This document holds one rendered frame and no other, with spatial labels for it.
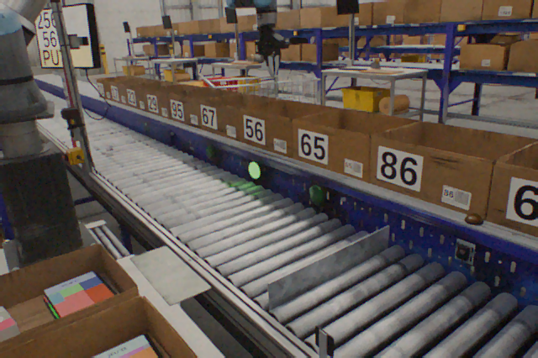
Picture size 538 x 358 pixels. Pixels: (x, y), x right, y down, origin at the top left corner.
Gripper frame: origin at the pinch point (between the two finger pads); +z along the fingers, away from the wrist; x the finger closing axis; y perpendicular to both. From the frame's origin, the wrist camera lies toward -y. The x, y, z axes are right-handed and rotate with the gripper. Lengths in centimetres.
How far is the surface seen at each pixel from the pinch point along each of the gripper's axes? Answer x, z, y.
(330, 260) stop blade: 47, 43, -71
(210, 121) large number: 5, 24, 46
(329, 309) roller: 59, 47, -81
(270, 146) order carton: 8.9, 29.4, -5.0
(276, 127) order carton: 9.4, 20.2, -10.6
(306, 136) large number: 10.9, 21.3, -28.7
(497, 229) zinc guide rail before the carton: 20, 33, -103
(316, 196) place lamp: 20, 40, -41
